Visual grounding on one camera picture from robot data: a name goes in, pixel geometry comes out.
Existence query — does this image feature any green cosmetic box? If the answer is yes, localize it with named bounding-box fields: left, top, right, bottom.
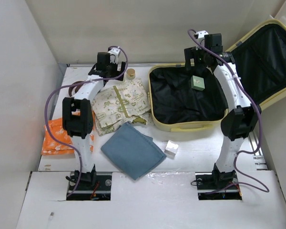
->
left=191, top=75, right=205, bottom=91

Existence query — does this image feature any gold lid cosmetic jar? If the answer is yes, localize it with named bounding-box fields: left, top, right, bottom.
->
left=126, top=68, right=135, bottom=80

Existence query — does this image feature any blue denim cloth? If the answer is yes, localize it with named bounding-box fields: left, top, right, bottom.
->
left=101, top=123, right=166, bottom=180

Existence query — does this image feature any white cosmetic box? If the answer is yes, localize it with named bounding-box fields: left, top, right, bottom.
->
left=164, top=140, right=179, bottom=159

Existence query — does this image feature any orange patterned cloth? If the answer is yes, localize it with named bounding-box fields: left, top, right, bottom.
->
left=41, top=117, right=74, bottom=156

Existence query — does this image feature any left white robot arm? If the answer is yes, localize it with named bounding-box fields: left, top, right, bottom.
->
left=62, top=46, right=127, bottom=189

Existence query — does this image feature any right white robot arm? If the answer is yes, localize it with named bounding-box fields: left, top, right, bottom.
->
left=184, top=29, right=261, bottom=188

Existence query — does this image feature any cream cartoon print cloth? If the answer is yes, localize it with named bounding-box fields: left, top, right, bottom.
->
left=92, top=79, right=151, bottom=136

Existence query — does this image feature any yellow suitcase black lining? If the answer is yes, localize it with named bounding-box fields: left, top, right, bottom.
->
left=148, top=20, right=286, bottom=132

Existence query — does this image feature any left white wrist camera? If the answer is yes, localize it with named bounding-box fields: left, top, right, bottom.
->
left=108, top=47, right=121, bottom=57

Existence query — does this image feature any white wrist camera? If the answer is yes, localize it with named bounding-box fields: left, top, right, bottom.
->
left=108, top=47, right=121, bottom=57
left=194, top=31, right=209, bottom=41

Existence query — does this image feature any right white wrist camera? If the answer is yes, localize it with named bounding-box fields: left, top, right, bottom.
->
left=194, top=31, right=209, bottom=41

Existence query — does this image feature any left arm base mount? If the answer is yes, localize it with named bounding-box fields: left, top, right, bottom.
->
left=66, top=166, right=112, bottom=201

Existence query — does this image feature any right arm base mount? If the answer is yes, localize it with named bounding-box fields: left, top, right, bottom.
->
left=191, top=166, right=242, bottom=200

